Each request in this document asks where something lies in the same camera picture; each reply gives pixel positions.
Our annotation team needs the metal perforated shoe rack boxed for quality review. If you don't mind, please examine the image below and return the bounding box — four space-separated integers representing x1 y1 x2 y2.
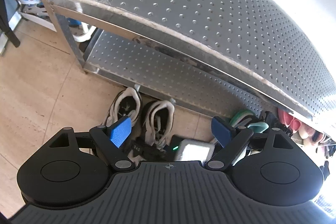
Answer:
43 0 335 134

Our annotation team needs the black teal sneaker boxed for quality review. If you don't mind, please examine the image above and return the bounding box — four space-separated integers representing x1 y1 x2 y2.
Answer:
247 122 269 134
230 110 256 127

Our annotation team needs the pink fluffy claw slipper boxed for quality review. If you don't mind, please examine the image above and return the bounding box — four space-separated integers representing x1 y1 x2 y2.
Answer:
298 123 323 145

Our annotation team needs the white navy chunky sneaker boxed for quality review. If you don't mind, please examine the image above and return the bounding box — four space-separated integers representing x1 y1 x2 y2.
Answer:
102 87 142 127

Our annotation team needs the pink slide sandal right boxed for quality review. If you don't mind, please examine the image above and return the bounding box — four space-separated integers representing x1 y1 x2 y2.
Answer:
289 118 302 134

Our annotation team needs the white black sneaker upturned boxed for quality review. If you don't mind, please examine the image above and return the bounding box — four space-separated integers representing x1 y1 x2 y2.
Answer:
141 100 175 150

